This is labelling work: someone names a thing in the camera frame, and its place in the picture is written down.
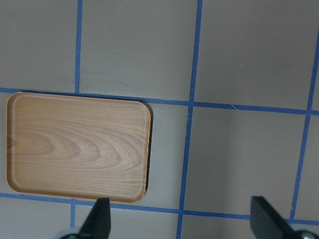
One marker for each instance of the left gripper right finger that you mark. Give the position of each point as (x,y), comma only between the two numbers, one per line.
(266,223)

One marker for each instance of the wooden tray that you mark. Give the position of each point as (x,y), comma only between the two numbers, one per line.
(78,147)

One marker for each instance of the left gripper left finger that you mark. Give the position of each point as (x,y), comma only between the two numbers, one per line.
(98,222)

